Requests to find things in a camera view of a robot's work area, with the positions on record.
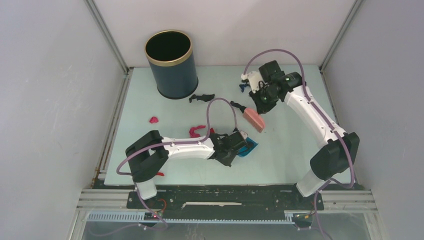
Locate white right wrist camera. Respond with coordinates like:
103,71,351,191
241,71,264,93

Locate blue plastic dustpan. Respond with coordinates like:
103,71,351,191
237,137,258,158

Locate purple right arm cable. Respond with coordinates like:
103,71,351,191
242,48,357,240

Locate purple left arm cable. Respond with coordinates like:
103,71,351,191
115,97,239,232

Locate long pink crumpled paper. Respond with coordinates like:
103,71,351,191
189,125,206,138

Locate black crumpled paper strip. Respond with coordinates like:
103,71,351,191
189,94,215,103

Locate dark blue paper scrap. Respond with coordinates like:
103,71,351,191
239,82,250,93

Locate pink hand brush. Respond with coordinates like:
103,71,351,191
243,107,266,133

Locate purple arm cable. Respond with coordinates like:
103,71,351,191
115,97,239,232
242,48,357,240

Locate grey perforated cable tray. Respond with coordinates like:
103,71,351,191
86,211,296,224

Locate dark blue round trash bin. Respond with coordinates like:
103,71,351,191
144,30,199,100

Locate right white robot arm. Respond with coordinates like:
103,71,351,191
241,60,360,209

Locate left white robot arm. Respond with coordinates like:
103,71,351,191
125,128,248,208

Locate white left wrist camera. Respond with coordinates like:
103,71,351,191
238,130,248,140

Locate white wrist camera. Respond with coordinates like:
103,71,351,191
241,71,264,93
238,130,248,140

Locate small pink paper ball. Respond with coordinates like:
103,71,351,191
148,116,159,124

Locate long black paper scrap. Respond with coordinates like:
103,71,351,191
230,101,247,114

